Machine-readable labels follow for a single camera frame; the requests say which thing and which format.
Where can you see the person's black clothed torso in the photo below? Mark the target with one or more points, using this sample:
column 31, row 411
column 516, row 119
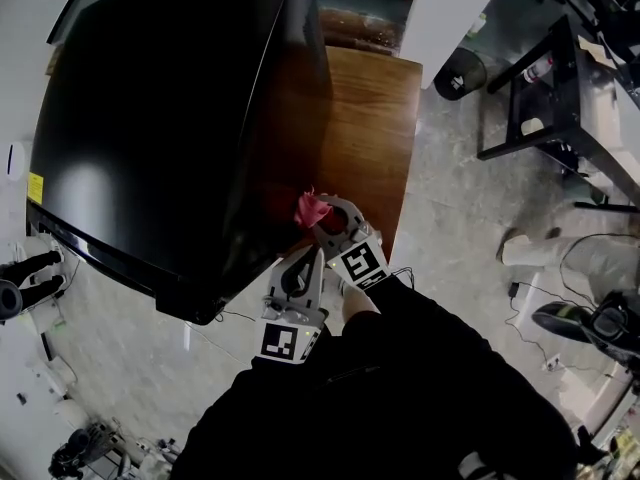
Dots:
column 375, row 418

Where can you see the person's left forearm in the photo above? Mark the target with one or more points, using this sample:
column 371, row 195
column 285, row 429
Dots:
column 280, row 383

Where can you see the black round device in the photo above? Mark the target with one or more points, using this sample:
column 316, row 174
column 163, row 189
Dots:
column 560, row 318

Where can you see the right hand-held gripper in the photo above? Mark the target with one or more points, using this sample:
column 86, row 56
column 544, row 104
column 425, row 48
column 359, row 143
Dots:
column 360, row 263

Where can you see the black grey backpack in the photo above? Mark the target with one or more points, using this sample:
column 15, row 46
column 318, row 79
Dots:
column 615, row 328

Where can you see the worn wooden ledge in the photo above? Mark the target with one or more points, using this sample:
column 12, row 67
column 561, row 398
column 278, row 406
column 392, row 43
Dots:
column 360, row 30

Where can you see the black mesh trash basket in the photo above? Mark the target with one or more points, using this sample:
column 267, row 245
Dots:
column 460, row 73

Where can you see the person's right forearm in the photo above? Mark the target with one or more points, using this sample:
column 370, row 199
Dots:
column 425, row 318

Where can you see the black mini fridge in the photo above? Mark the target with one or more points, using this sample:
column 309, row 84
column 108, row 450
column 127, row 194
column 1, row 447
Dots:
column 150, row 118

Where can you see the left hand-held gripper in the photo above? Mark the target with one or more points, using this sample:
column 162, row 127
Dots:
column 285, row 338

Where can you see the wooden platform board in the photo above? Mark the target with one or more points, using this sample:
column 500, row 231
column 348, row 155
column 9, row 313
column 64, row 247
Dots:
column 370, row 143

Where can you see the person's right shoe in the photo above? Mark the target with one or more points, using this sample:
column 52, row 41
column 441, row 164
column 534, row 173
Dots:
column 355, row 300

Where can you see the black metal table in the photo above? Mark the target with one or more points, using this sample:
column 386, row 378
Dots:
column 590, row 118

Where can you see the red-labelled white bottle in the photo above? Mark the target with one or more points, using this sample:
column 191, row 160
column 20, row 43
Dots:
column 539, row 68

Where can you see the white power strip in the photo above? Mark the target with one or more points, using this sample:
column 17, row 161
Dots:
column 552, row 364

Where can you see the black power adapter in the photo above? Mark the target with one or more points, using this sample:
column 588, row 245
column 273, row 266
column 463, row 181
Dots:
column 513, row 290

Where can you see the pink cloth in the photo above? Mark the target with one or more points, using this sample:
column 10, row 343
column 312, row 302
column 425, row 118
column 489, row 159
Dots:
column 310, row 210

